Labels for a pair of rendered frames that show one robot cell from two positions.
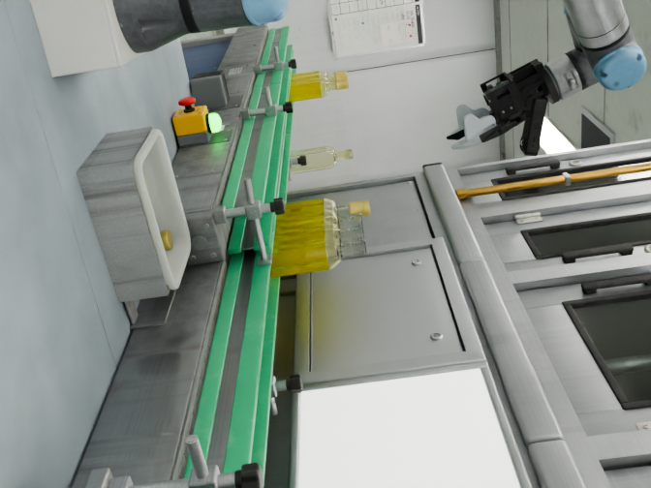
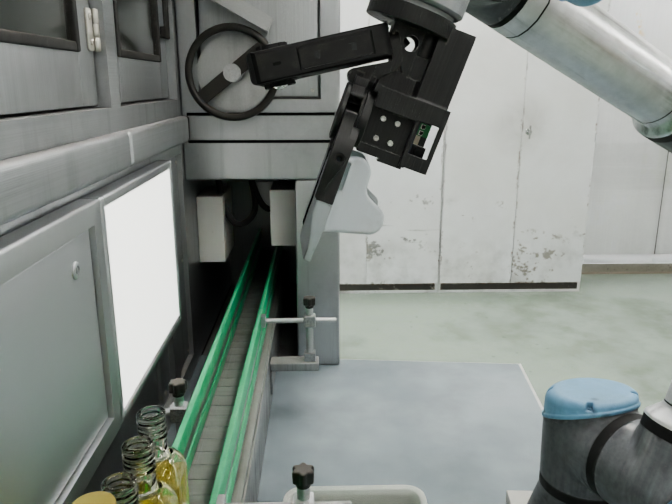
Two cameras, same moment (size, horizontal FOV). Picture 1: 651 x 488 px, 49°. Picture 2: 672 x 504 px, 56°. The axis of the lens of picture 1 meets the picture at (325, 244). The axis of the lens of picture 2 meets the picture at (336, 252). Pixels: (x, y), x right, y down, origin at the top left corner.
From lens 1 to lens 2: 1.92 m
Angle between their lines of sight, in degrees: 149
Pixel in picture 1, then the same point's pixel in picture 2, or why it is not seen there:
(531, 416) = (123, 157)
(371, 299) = (28, 417)
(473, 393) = (118, 215)
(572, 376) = (55, 89)
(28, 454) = (311, 419)
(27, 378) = (339, 432)
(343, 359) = (98, 388)
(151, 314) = not seen: outside the picture
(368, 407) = (128, 323)
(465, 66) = not seen: outside the picture
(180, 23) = not seen: hidden behind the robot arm
